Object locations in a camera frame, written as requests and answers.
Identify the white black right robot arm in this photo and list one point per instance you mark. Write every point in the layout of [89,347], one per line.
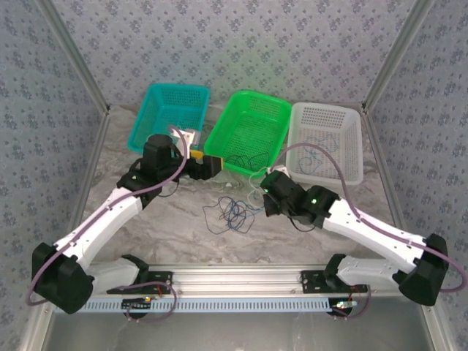
[373,234]

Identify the white plastic basket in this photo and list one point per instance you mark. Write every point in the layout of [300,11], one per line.
[329,117]

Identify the green plastic basket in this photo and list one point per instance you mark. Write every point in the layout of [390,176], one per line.
[252,124]

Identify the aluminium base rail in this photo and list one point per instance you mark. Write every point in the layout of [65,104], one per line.
[234,279]

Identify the teal plastic basket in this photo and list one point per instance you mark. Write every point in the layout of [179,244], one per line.
[164,106]

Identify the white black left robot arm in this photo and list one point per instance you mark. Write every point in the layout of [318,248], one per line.
[102,223]

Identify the aluminium frame post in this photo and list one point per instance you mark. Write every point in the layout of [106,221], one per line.
[76,55]
[402,40]

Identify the black mounting plate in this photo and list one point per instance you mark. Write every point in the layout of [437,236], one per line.
[161,279]
[311,281]

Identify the small circuit board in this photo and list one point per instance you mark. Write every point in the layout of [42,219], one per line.
[137,304]
[343,304]

